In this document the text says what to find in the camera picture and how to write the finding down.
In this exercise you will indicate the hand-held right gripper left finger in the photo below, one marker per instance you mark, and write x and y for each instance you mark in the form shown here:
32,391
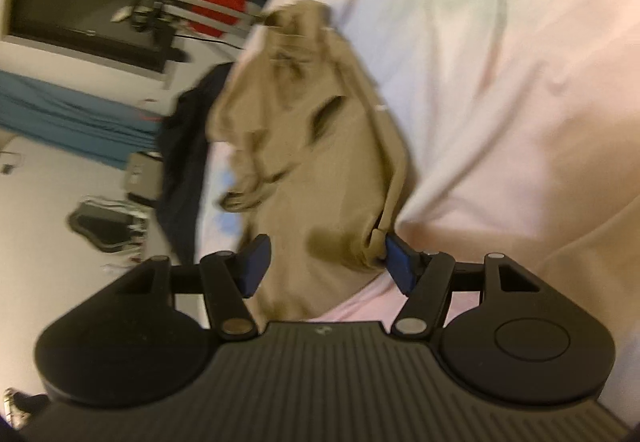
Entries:
255,262

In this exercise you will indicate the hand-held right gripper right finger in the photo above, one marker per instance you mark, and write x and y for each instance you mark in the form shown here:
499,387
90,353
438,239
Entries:
400,262

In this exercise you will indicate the tan shirt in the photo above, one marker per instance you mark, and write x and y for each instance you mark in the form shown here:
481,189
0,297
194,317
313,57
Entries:
310,162

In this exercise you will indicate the dark navy cloth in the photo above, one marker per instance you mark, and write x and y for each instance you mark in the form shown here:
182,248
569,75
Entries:
180,162

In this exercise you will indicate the narrow blue curtain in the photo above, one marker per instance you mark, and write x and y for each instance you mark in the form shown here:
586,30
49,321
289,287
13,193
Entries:
75,117

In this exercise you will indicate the white garment steamer stand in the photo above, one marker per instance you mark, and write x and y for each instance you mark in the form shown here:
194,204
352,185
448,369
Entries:
200,7

